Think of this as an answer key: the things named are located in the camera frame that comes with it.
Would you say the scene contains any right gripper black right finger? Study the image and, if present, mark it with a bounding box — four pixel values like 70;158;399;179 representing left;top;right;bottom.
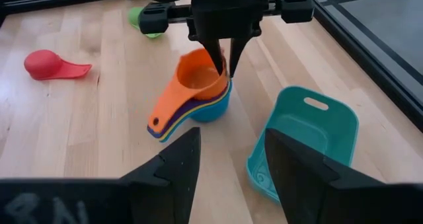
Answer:
264;128;423;224

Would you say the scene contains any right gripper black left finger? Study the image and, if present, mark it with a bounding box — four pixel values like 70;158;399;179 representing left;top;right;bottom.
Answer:
0;127;202;224

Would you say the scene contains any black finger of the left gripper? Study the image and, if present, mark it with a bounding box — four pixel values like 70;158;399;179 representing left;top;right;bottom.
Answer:
229;37;251;79
200;38;226;76

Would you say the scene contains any purple measuring cup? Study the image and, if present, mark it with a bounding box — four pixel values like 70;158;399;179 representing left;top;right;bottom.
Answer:
147;96;229;139

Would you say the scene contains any teal blue measuring cup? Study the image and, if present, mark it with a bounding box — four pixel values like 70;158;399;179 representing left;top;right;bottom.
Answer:
159;79;233;143

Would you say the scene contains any orange measuring cup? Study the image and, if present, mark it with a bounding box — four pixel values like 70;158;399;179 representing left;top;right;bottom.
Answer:
147;48;229;135

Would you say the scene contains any yellow measuring cup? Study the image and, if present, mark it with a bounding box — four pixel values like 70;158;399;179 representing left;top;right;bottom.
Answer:
158;85;231;141

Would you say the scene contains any green measuring cup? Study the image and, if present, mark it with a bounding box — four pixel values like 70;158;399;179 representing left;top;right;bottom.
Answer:
128;7;163;40

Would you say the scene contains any red measuring cup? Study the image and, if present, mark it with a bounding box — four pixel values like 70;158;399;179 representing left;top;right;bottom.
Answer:
23;49;93;81

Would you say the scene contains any teal plastic basket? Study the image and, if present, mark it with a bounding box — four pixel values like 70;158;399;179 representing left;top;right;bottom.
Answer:
245;85;360;205

